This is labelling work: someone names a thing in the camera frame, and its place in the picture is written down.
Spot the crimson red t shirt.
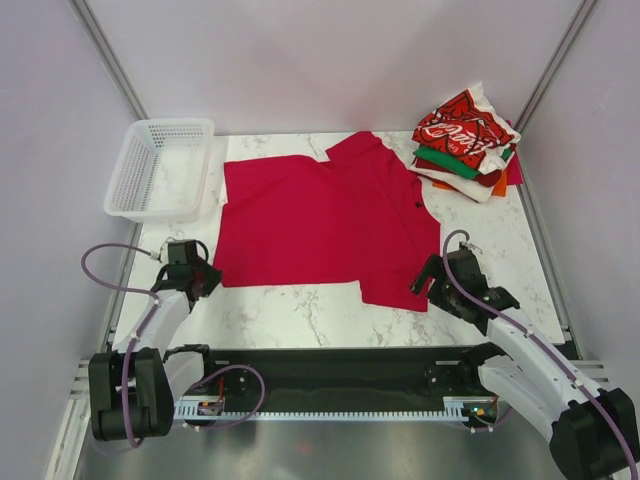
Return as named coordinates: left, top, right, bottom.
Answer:
left=213, top=131, right=440, bottom=313

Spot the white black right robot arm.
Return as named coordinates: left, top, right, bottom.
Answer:
left=410, top=246, right=639, bottom=479

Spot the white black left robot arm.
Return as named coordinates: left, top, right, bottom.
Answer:
left=81, top=239, right=222, bottom=448

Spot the white plastic basket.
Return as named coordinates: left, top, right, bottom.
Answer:
left=103, top=117, right=215, bottom=223

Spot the white folded shirt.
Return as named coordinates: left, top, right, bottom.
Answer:
left=430, top=176, right=493, bottom=203

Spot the orange folded shirt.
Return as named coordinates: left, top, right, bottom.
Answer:
left=432, top=171, right=508, bottom=197

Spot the dark red folded shirt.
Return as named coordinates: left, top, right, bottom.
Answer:
left=411, top=157, right=507, bottom=188

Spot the green folded shirt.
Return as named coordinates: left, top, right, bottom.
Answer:
left=413, top=146, right=502, bottom=181

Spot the magenta folded shirt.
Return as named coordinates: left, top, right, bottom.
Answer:
left=506, top=147, right=524, bottom=186

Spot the red white printed shirt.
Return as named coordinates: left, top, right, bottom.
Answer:
left=412, top=83, right=521, bottom=174

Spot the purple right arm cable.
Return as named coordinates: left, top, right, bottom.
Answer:
left=442, top=228, right=639, bottom=471

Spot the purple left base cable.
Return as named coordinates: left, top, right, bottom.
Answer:
left=184, top=364, right=266, bottom=432

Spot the white slotted cable duct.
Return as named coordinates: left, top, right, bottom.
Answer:
left=174, top=397, right=468, bottom=422

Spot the right aluminium frame post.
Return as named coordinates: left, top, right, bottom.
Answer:
left=515, top=0, right=600, bottom=134

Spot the aluminium frame post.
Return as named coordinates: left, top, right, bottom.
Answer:
left=68, top=0, right=148, bottom=120
left=515, top=0, right=600, bottom=134

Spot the left aluminium frame post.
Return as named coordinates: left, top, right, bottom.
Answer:
left=68, top=0, right=148, bottom=120

